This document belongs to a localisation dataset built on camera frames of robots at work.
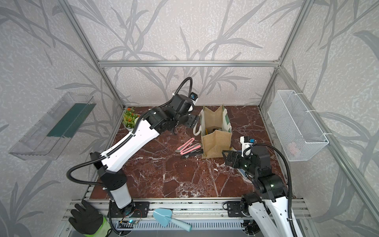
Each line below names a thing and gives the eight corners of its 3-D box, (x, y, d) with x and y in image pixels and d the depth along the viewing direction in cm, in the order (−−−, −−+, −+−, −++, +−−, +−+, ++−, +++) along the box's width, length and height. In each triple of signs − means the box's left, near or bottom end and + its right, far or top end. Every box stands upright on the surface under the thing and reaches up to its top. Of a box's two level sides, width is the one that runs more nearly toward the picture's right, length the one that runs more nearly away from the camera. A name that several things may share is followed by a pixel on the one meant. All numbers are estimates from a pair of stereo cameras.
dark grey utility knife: (182, 160, 93) (182, 158, 91) (181, 155, 95) (180, 154, 93) (203, 153, 96) (204, 151, 94) (202, 149, 98) (202, 147, 96)
